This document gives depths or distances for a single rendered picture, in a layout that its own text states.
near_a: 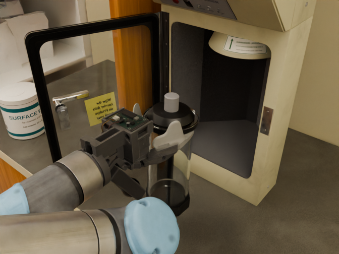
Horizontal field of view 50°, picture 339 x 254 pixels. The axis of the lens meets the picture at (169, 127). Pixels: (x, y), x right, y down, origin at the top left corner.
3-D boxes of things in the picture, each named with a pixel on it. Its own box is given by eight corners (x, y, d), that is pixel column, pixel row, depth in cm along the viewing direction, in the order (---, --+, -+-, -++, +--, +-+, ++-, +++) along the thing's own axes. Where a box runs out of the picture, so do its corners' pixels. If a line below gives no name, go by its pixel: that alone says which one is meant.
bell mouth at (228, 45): (232, 27, 97) (235, 6, 93) (295, 43, 87) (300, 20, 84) (193, 46, 85) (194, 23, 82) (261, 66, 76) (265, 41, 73)
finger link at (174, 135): (202, 118, 64) (155, 131, 60) (200, 145, 67) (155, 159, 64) (193, 110, 66) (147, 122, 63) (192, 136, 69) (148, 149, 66)
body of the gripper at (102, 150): (157, 119, 60) (103, 153, 52) (158, 159, 65) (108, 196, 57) (124, 105, 64) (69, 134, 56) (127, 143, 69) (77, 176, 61)
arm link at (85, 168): (87, 212, 55) (54, 189, 59) (109, 196, 57) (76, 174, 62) (80, 175, 50) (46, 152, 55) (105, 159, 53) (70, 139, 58)
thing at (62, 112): (71, 129, 85) (67, 108, 82) (62, 131, 84) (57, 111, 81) (68, 125, 87) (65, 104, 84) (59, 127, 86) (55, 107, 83)
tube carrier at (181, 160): (164, 176, 88) (167, 98, 77) (200, 196, 82) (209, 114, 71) (133, 199, 80) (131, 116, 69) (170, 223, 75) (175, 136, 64)
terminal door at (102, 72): (161, 148, 106) (159, 11, 83) (57, 183, 94) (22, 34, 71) (160, 146, 106) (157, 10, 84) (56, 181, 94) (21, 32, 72)
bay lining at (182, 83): (217, 107, 120) (226, -2, 100) (290, 136, 107) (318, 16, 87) (170, 140, 105) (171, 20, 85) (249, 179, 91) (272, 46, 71)
